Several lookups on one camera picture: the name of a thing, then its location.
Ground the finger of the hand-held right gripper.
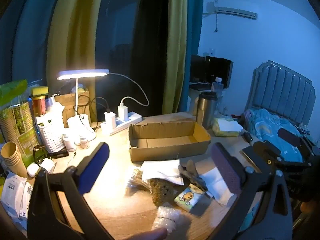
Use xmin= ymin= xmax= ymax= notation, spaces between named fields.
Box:
xmin=242 ymin=149 xmax=263 ymax=173
xmin=278 ymin=128 xmax=304 ymax=148

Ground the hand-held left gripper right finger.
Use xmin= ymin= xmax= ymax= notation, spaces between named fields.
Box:
xmin=211 ymin=142 xmax=293 ymax=240

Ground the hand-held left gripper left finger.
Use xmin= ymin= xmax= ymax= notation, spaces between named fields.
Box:
xmin=27 ymin=142 xmax=114 ymax=240

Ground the white tissue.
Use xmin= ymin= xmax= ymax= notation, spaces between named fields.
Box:
xmin=200 ymin=167 xmax=237 ymax=207

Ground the cartoon print tissue packet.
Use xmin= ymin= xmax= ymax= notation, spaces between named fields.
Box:
xmin=174 ymin=184 xmax=205 ymax=214

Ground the white paper napkin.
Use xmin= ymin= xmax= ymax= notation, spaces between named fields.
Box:
xmin=140 ymin=159 xmax=185 ymax=186

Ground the brown cardboard box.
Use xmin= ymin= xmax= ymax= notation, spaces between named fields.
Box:
xmin=128 ymin=112 xmax=211 ymax=162

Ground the clear bubble wrap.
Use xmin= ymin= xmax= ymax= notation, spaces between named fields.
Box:
xmin=151 ymin=206 xmax=192 ymax=235

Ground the person's left hand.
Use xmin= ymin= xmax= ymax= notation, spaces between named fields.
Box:
xmin=134 ymin=227 xmax=168 ymax=240

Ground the blue printed blanket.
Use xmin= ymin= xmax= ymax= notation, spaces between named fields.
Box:
xmin=244 ymin=107 xmax=313 ymax=163

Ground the large white pill bottle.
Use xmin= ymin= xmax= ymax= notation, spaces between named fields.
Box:
xmin=62 ymin=134 xmax=75 ymax=152

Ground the black flashlight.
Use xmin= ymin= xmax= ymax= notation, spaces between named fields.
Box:
xmin=47 ymin=147 xmax=69 ymax=158

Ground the yellow tissue pack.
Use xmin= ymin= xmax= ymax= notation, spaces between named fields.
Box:
xmin=212 ymin=117 xmax=243 ymax=137

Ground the grey padded headboard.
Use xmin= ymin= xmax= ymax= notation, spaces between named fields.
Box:
xmin=246 ymin=60 xmax=316 ymax=130

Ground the small white box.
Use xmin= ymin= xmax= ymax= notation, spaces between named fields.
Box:
xmin=40 ymin=159 xmax=56 ymax=174

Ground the white woven basket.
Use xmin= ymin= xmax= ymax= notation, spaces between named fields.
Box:
xmin=35 ymin=116 xmax=66 ymax=153

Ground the white earbuds case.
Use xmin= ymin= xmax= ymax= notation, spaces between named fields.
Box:
xmin=27 ymin=163 xmax=40 ymax=177

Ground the steel thermos tumbler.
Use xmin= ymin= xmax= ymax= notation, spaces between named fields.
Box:
xmin=196 ymin=91 xmax=218 ymax=130

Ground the white power strip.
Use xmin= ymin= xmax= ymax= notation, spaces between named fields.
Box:
xmin=101 ymin=112 xmax=142 ymax=136

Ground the brown paper bag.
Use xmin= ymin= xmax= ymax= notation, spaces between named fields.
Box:
xmin=54 ymin=91 xmax=90 ymax=128

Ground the white plastic bag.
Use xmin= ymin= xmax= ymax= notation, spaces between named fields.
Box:
xmin=46 ymin=96 xmax=64 ymax=120

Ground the clear water bottle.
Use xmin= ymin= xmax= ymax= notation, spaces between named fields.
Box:
xmin=211 ymin=77 xmax=224 ymax=98

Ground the white pouch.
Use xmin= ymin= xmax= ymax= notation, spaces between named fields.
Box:
xmin=0 ymin=172 xmax=34 ymax=219

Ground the stack of paper cups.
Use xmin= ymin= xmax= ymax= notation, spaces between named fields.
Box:
xmin=1 ymin=142 xmax=27 ymax=178

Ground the red jar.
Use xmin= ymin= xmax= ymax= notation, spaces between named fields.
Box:
xmin=31 ymin=95 xmax=48 ymax=117

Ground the black monitor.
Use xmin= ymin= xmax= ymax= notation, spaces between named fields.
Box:
xmin=190 ymin=54 xmax=233 ymax=89

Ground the yellow sponge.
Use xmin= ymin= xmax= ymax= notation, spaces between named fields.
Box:
xmin=30 ymin=86 xmax=49 ymax=97

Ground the green paper cup package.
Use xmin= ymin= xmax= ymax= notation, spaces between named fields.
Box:
xmin=0 ymin=79 xmax=40 ymax=168

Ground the white desk lamp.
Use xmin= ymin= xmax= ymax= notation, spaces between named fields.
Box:
xmin=57 ymin=69 xmax=110 ymax=142

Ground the white air conditioner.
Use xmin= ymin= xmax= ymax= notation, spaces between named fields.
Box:
xmin=202 ymin=2 xmax=258 ymax=20

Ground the yellow-green curtain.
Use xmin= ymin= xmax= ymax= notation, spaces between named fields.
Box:
xmin=161 ymin=0 xmax=188 ymax=114
xmin=46 ymin=0 xmax=105 ymax=98

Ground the white charger with black cable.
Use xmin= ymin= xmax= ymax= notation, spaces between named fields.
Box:
xmin=104 ymin=111 xmax=116 ymax=128

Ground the black cable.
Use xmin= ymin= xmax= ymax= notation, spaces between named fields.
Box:
xmin=74 ymin=96 xmax=110 ymax=132

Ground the white cable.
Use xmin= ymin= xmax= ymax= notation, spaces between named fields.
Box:
xmin=109 ymin=72 xmax=150 ymax=107

